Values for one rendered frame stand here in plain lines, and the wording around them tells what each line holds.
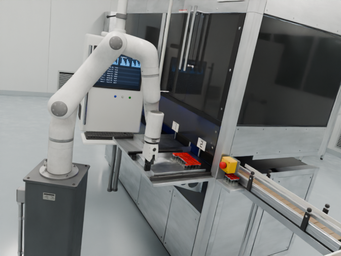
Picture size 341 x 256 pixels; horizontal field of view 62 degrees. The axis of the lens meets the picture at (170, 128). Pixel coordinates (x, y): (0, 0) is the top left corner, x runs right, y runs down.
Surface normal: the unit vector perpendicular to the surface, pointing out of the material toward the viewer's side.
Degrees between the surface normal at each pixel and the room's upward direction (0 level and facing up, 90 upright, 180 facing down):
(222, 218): 90
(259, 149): 90
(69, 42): 90
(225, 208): 90
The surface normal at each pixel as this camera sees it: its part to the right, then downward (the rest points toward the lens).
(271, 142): 0.47, 0.33
